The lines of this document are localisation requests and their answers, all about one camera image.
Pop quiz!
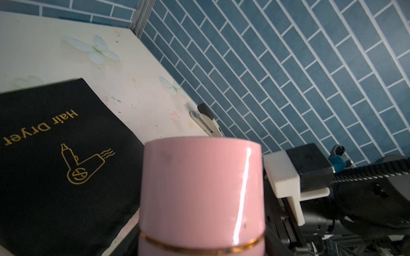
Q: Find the grey hair dryer bag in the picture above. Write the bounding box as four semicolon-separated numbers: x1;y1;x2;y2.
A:
1;79;144;256

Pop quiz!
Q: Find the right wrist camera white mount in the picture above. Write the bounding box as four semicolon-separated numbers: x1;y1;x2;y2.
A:
263;144;335;226

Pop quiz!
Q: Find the pink hair dryer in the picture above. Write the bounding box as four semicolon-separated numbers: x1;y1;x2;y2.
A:
138;137;266;256

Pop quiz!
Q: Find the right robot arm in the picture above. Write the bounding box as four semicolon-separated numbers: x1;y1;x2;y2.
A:
264;152;410;256

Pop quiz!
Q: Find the white black stapler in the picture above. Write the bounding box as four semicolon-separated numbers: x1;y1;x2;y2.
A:
189;103;225;137

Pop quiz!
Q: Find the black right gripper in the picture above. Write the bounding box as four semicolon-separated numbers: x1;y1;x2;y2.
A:
263;180;352;256

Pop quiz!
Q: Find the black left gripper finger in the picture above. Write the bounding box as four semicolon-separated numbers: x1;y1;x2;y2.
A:
110;224;140;256

